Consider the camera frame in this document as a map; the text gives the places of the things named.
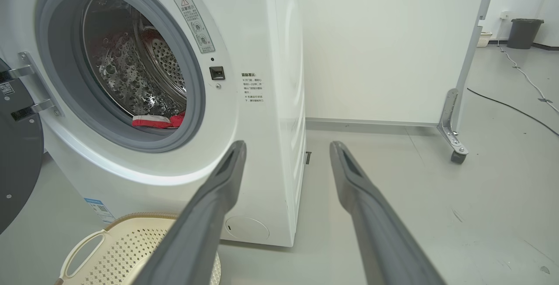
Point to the white front-load washing machine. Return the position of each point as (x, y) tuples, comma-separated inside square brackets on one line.
[(244, 27)]

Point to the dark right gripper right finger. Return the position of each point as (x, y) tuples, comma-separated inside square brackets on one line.
[(384, 241)]

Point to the white wall outlet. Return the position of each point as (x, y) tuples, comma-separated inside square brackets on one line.
[(505, 15)]

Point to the blue energy label sticker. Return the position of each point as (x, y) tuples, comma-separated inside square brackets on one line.
[(99, 210)]

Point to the black text notice sticker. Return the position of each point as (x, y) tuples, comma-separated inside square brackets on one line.
[(252, 87)]

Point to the white partition panel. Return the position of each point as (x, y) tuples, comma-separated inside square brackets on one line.
[(384, 45)]

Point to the red garment with white trim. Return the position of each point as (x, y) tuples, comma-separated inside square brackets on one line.
[(153, 121)]

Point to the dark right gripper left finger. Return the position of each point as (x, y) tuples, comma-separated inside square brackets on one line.
[(196, 232)]

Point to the small white woven basket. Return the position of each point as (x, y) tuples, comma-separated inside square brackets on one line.
[(484, 39)]

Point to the dark washing machine door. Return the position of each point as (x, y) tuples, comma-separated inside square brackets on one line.
[(17, 158)]

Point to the metal partition leg with caster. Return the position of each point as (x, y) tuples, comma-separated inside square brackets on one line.
[(450, 123)]

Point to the dark grey trash bin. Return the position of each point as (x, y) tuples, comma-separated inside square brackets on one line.
[(524, 34)]

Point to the grey warning sticker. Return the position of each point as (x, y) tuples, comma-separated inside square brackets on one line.
[(194, 24)]

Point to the cream perforated basket brown rim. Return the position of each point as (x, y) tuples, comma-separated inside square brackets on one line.
[(126, 250)]

